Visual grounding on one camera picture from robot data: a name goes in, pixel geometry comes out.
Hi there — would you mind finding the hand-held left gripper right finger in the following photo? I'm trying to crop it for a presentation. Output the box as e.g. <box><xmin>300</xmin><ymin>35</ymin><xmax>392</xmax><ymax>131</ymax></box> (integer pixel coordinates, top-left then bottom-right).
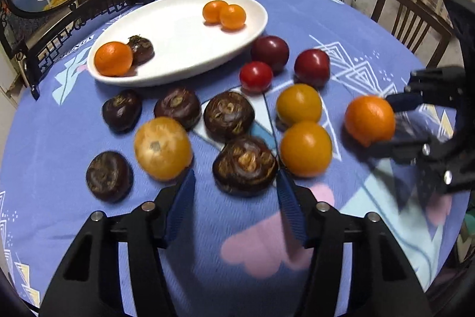
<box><xmin>275</xmin><ymin>168</ymin><xmax>433</xmax><ymax>317</ymax></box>

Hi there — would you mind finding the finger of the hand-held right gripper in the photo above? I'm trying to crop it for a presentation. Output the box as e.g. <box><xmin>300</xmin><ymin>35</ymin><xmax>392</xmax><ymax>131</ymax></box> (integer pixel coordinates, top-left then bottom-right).
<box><xmin>365</xmin><ymin>137</ymin><xmax>472</xmax><ymax>193</ymax></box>
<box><xmin>386</xmin><ymin>66</ymin><xmax>466</xmax><ymax>113</ymax></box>

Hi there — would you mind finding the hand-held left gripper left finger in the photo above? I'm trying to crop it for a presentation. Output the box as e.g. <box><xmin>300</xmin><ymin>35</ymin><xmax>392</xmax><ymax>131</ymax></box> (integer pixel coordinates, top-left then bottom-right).
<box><xmin>39</xmin><ymin>169</ymin><xmax>197</xmax><ymax>317</ymax></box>

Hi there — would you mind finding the large dark water chestnut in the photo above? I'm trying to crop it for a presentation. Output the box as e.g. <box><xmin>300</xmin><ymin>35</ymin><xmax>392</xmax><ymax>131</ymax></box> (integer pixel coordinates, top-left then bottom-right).
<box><xmin>212</xmin><ymin>136</ymin><xmax>279</xmax><ymax>196</ymax></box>

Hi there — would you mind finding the pale yellow-orange fruit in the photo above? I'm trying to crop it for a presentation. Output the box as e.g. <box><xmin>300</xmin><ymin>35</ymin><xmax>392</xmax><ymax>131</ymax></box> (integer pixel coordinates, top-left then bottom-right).
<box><xmin>134</xmin><ymin>117</ymin><xmax>194</xmax><ymax>181</ymax></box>

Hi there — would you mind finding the small red tomato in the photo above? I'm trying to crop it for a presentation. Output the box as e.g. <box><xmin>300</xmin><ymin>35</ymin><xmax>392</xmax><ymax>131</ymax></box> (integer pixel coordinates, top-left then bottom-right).
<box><xmin>239</xmin><ymin>61</ymin><xmax>274</xmax><ymax>94</ymax></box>

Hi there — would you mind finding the dark red plum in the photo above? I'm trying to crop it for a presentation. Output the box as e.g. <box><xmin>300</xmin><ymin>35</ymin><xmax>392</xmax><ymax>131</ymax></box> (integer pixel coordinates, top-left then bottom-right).
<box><xmin>251</xmin><ymin>35</ymin><xmax>290</xmax><ymax>72</ymax></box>

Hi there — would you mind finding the small dark water chestnut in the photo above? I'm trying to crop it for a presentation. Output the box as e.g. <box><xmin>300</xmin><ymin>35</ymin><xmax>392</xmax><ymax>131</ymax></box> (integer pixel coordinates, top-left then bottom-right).
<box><xmin>127</xmin><ymin>35</ymin><xmax>154</xmax><ymax>66</ymax></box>

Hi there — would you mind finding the white oval plate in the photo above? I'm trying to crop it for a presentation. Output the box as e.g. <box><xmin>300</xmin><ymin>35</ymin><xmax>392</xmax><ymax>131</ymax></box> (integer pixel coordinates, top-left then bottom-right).
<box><xmin>87</xmin><ymin>0</ymin><xmax>268</xmax><ymax>88</ymax></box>

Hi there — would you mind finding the small orange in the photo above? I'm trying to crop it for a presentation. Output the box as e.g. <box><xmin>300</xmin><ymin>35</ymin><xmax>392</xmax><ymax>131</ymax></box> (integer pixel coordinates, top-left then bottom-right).
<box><xmin>219</xmin><ymin>4</ymin><xmax>247</xmax><ymax>31</ymax></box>
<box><xmin>202</xmin><ymin>1</ymin><xmax>229</xmax><ymax>25</ymax></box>

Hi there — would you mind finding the wooden chair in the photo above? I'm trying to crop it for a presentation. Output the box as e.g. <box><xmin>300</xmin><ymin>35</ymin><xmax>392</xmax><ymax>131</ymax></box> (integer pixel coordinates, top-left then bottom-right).
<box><xmin>371</xmin><ymin>0</ymin><xmax>454</xmax><ymax>69</ymax></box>

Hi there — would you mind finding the blue printed tablecloth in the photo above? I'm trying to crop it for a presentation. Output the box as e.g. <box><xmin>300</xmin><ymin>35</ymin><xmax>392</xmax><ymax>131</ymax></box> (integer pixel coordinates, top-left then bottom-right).
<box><xmin>0</xmin><ymin>0</ymin><xmax>470</xmax><ymax>317</ymax></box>

